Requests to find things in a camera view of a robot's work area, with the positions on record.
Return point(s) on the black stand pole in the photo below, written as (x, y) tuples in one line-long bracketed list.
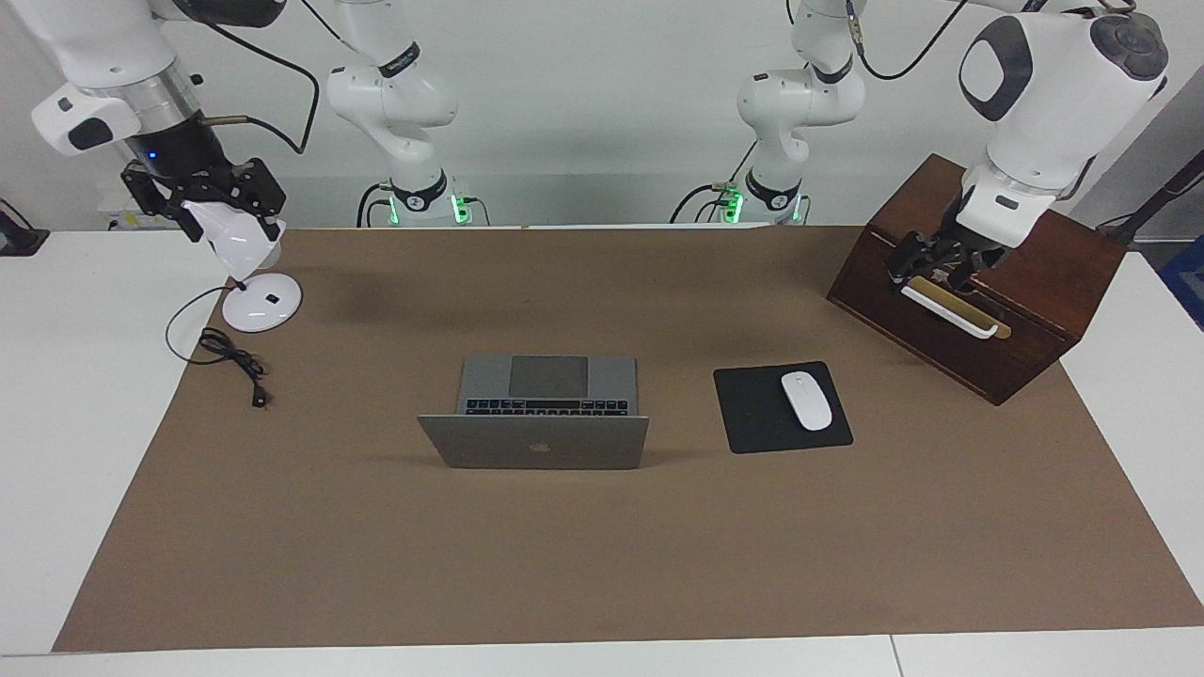
[(1157, 202)]

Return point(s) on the white desk lamp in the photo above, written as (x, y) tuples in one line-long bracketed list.
[(263, 306)]

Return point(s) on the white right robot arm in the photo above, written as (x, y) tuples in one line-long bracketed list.
[(94, 47)]

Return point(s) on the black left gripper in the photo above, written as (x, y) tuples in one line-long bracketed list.
[(969, 252)]

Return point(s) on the white power strip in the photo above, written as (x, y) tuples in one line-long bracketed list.
[(127, 218)]

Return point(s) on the brown table mat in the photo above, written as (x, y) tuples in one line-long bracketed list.
[(564, 564)]

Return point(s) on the black mouse pad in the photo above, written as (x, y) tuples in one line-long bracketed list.
[(752, 414)]

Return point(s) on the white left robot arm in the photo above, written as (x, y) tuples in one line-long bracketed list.
[(1053, 94)]

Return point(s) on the dark brown wooden box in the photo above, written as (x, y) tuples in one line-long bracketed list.
[(1025, 348)]

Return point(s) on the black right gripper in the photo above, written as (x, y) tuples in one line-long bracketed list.
[(183, 150)]

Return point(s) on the silver grey laptop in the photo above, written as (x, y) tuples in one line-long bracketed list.
[(536, 442)]

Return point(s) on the blue crate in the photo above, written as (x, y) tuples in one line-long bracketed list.
[(1190, 277)]

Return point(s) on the white computer mouse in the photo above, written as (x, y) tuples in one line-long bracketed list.
[(807, 401)]

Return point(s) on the black clamp mount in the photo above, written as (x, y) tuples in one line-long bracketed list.
[(19, 240)]

